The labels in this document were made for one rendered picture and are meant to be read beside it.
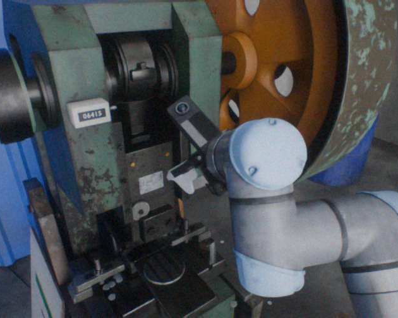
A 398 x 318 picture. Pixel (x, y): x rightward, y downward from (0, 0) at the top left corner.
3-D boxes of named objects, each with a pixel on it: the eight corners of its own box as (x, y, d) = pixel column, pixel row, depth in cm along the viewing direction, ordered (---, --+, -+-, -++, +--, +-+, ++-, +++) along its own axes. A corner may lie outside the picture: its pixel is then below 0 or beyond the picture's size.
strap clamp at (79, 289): (127, 277, 104) (124, 253, 99) (74, 304, 95) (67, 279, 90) (120, 265, 108) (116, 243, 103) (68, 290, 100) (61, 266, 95)
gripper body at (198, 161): (210, 194, 59) (229, 200, 47) (182, 156, 58) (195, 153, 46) (241, 170, 60) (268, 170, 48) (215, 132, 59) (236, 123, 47)
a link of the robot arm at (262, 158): (245, 202, 31) (235, 115, 31) (215, 194, 42) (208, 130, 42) (318, 192, 33) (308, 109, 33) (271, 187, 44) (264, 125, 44)
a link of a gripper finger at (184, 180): (173, 204, 63) (203, 189, 57) (155, 180, 63) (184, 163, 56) (182, 195, 65) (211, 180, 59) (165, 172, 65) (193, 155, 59)
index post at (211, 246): (216, 261, 110) (217, 240, 105) (209, 265, 108) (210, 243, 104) (211, 256, 112) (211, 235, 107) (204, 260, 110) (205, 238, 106)
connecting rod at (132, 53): (174, 167, 87) (167, 32, 71) (132, 181, 81) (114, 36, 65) (139, 141, 102) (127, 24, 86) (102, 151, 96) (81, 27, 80)
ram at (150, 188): (184, 230, 96) (182, 141, 82) (138, 251, 88) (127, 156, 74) (156, 202, 109) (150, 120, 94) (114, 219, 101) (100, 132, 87)
